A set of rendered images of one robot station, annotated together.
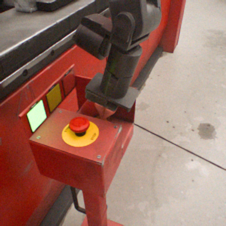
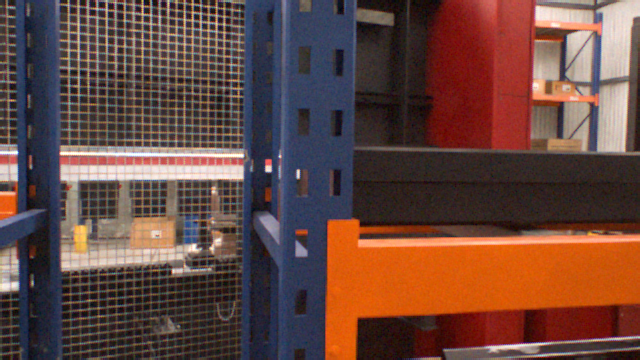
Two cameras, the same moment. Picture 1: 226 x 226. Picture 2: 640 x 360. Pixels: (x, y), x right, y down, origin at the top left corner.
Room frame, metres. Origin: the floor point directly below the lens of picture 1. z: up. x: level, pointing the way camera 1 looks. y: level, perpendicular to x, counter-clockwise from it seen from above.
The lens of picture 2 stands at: (2.20, 2.33, 1.48)
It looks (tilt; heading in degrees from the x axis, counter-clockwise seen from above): 3 degrees down; 220
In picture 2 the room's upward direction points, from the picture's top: 1 degrees clockwise
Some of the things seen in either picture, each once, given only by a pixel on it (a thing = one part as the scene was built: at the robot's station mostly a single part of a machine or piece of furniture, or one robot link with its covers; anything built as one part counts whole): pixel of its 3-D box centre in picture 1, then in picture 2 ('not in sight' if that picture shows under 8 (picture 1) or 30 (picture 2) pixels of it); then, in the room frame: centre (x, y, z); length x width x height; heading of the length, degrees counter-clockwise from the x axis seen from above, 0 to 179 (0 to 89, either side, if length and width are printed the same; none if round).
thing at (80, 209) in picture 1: (80, 199); not in sight; (0.38, 0.11, 0.40); 0.06 x 0.02 x 0.18; 69
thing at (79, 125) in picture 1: (79, 128); not in sight; (0.32, 0.06, 0.79); 0.04 x 0.04 x 0.04
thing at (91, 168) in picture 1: (87, 127); not in sight; (0.36, 0.06, 0.75); 0.20 x 0.16 x 0.18; 159
